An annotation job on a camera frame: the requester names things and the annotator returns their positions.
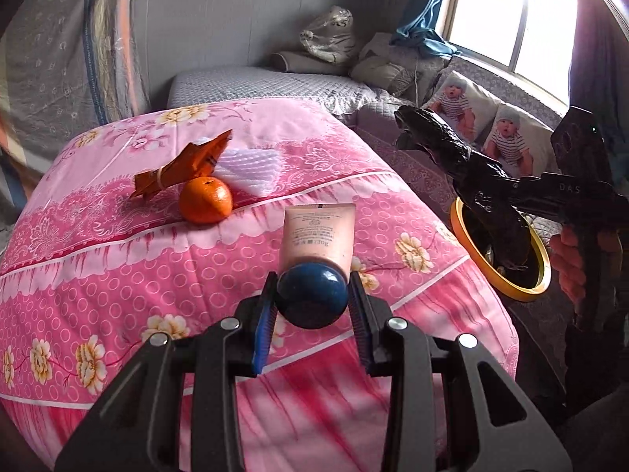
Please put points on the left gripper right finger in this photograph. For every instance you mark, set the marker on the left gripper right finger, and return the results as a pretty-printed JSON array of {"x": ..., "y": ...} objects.
[{"x": 452, "y": 405}]

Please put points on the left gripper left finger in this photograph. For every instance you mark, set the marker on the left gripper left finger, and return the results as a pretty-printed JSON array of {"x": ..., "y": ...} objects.
[{"x": 134, "y": 425}]

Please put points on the black plastic bag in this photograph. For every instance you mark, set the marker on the black plastic bag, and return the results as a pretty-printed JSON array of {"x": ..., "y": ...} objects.
[{"x": 477, "y": 179}]

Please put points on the pink cream tube blue cap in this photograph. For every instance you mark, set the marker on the pink cream tube blue cap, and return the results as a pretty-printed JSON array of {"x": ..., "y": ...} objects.
[{"x": 315, "y": 263}]

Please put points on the gold rimmed trash bin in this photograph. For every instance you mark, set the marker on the gold rimmed trash bin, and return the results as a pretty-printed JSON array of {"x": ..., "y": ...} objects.
[{"x": 525, "y": 282}]

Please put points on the person's right hand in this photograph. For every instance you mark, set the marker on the person's right hand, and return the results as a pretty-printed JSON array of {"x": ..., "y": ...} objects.
[{"x": 567, "y": 260}]

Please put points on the baby print pillow far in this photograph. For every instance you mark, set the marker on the baby print pillow far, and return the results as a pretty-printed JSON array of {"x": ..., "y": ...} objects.
[{"x": 520, "y": 142}]

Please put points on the baby print pillow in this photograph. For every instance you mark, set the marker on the baby print pillow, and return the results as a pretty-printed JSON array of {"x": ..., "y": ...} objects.
[
  {"x": 465, "y": 106},
  {"x": 520, "y": 142}
]

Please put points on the grey quilted corner sofa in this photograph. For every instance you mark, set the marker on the grey quilted corner sofa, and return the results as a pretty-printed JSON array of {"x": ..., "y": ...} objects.
[{"x": 369, "y": 111}]

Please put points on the baby print pillow near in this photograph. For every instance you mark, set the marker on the baby print pillow near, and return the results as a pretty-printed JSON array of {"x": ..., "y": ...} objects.
[{"x": 465, "y": 106}]

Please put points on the pink floral table cover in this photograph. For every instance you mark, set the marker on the pink floral table cover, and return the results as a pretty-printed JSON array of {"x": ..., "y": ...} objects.
[{"x": 91, "y": 271}]

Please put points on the grey square cushion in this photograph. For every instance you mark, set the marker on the grey square cushion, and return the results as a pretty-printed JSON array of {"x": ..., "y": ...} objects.
[{"x": 379, "y": 72}]

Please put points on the white foam fruit net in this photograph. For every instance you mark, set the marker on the white foam fruit net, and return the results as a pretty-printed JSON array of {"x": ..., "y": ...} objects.
[{"x": 253, "y": 171}]

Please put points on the blue window curtain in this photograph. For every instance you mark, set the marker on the blue window curtain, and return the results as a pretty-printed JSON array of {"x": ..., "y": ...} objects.
[{"x": 417, "y": 30}]

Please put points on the orange mandarin fruit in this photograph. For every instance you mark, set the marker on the orange mandarin fruit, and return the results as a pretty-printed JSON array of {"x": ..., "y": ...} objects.
[{"x": 205, "y": 201}]

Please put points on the orange snack wrapper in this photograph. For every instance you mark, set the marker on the orange snack wrapper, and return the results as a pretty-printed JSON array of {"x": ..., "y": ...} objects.
[{"x": 195, "y": 160}]

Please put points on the plastic wrapped tiger toy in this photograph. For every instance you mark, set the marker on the plastic wrapped tiger toy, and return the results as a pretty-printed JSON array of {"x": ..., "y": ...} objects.
[{"x": 330, "y": 37}]

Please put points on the grey bolster pillow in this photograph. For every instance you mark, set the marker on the grey bolster pillow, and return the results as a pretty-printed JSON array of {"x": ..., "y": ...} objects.
[{"x": 301, "y": 62}]

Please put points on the striped sheet covered wardrobe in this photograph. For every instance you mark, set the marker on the striped sheet covered wardrobe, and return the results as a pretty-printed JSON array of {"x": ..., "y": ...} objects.
[{"x": 67, "y": 66}]

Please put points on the window with frame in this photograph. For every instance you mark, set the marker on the window with frame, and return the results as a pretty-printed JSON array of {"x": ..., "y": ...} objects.
[{"x": 529, "y": 39}]

